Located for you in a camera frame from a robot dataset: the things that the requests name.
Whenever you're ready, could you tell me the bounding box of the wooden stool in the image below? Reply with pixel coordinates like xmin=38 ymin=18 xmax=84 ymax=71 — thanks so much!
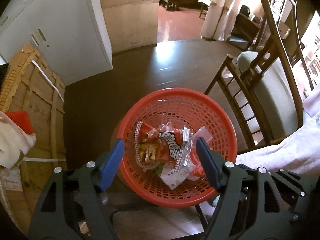
xmin=162 ymin=0 xmax=180 ymax=11

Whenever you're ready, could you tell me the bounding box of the cardboard box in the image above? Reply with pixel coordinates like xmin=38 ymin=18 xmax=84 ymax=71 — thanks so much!
xmin=1 ymin=42 xmax=67 ymax=234

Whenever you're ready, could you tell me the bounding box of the green snack packet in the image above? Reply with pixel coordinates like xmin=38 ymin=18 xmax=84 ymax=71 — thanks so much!
xmin=150 ymin=163 xmax=165 ymax=178

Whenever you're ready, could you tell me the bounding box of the red plastic trash basket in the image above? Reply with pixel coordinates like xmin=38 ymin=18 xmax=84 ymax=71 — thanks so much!
xmin=117 ymin=88 xmax=238 ymax=208

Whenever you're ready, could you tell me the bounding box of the pink floral curtain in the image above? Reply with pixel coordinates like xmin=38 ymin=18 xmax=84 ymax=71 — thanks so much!
xmin=201 ymin=0 xmax=241 ymax=41

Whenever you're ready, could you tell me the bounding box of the pink floral tablecloth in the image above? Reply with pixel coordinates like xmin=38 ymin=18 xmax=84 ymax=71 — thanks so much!
xmin=235 ymin=86 xmax=319 ymax=177

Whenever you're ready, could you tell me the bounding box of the white metal cabinet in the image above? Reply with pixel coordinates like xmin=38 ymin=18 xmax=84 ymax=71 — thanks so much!
xmin=1 ymin=0 xmax=113 ymax=85

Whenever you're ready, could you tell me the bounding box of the red white cloth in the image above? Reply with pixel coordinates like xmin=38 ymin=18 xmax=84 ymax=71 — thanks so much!
xmin=1 ymin=111 xmax=36 ymax=168

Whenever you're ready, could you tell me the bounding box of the red foil snack wrapper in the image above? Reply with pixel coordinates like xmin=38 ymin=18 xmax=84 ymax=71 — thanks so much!
xmin=134 ymin=121 xmax=193 ymax=172

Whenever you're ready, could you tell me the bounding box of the wooden armchair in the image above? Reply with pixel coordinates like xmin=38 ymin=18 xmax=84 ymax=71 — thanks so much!
xmin=204 ymin=0 xmax=304 ymax=153

